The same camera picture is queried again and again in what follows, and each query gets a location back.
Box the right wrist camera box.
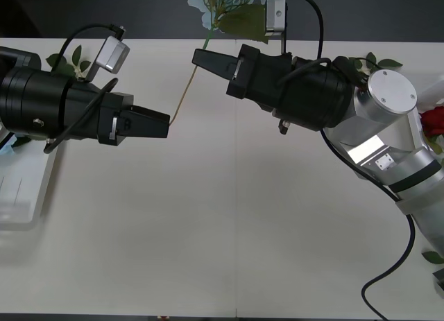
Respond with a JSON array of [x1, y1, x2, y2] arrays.
[[264, 0, 289, 37]]

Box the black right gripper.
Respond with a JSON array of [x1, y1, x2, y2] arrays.
[[192, 44, 296, 111]]

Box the shallow white box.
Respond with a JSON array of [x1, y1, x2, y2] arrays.
[[416, 76, 444, 155], [0, 128, 69, 232]]

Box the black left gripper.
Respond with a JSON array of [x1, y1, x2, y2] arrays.
[[64, 81, 171, 147]]

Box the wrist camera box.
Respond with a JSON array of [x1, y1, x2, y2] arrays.
[[264, 0, 289, 37], [94, 35, 131, 73]]

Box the single loose green leaf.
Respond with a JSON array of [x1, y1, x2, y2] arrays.
[[422, 250, 444, 266]]

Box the red rose with thorny stem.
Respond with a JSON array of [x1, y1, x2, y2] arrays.
[[419, 105, 444, 152]]

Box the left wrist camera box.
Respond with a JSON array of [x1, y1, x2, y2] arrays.
[[94, 35, 131, 73]]

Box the loose twig of green leaves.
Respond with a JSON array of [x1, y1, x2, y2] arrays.
[[46, 44, 92, 81], [348, 51, 404, 80]]

